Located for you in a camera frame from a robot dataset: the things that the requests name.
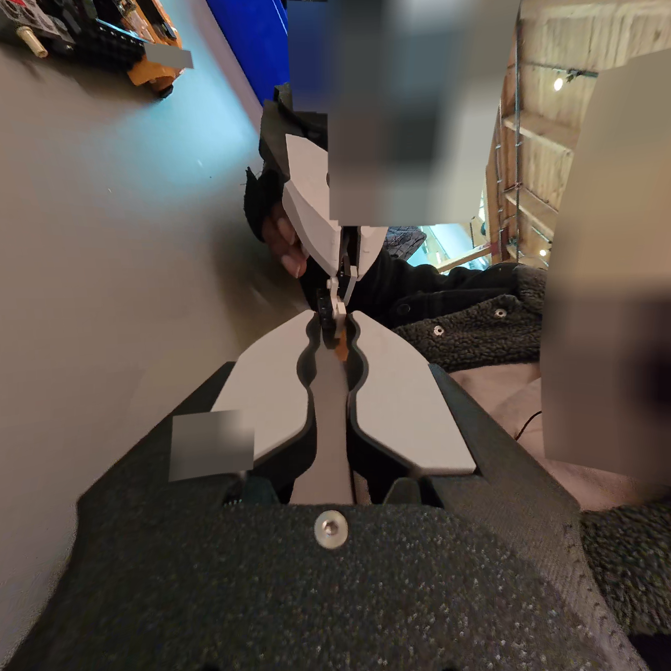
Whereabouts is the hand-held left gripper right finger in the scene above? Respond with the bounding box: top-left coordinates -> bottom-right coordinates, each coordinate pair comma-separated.
346,310 -> 479,476

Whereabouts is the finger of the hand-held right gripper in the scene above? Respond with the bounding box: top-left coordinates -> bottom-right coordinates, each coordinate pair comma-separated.
348,225 -> 389,284
282,133 -> 342,277

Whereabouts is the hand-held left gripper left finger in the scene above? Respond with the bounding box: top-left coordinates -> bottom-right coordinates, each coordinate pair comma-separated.
210,309 -> 319,463

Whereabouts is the partly built yellow lego car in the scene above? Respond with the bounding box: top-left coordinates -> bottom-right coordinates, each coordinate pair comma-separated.
0,0 -> 185,99

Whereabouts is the person's right hand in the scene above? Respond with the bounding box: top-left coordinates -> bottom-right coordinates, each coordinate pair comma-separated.
261,202 -> 311,280

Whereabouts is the blue cardboard box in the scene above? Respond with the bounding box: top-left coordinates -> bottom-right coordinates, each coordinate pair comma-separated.
205,0 -> 290,107

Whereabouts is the grey garment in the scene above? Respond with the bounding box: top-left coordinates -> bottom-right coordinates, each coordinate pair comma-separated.
450,361 -> 671,513

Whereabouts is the black fleece jacket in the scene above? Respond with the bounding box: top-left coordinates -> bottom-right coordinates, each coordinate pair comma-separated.
301,238 -> 671,637

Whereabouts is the wooden shelving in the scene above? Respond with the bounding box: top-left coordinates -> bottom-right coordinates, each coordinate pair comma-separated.
469,0 -> 601,270

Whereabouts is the black cable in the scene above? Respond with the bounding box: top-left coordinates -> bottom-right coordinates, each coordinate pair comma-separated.
513,410 -> 544,442

